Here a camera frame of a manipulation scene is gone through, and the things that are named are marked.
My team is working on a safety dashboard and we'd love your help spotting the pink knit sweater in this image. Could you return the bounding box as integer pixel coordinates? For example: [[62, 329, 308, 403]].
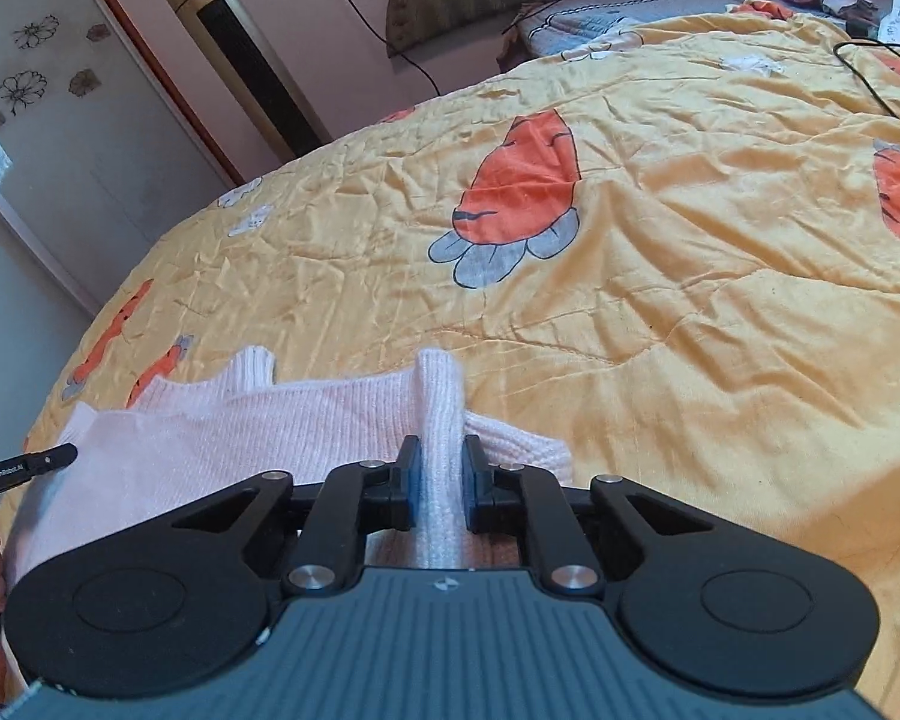
[[4, 345, 575, 595]]

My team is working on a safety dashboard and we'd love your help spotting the black fan power cable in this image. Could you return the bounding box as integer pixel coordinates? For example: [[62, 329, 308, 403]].
[[303, 0, 441, 99]]

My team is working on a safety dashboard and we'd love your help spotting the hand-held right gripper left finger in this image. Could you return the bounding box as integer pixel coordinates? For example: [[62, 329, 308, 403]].
[[165, 435, 425, 596]]

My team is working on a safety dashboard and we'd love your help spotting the white wardrobe with flower decals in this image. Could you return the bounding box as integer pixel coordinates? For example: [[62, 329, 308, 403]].
[[0, 0, 246, 317]]

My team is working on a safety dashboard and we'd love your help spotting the thin black charger cable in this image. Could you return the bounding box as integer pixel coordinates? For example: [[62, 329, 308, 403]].
[[832, 36, 900, 122]]

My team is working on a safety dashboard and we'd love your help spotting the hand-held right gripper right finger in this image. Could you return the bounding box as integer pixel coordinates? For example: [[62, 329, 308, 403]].
[[461, 435, 722, 596]]

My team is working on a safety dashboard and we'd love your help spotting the yellow carrot print quilt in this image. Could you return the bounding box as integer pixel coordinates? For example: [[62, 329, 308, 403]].
[[0, 0, 900, 720]]

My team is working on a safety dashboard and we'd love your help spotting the grey patterned pillow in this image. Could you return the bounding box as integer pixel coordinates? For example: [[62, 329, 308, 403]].
[[495, 0, 651, 74]]

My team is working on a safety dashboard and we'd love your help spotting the gold tower fan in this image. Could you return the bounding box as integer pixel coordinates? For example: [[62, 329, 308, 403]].
[[154, 0, 332, 164]]

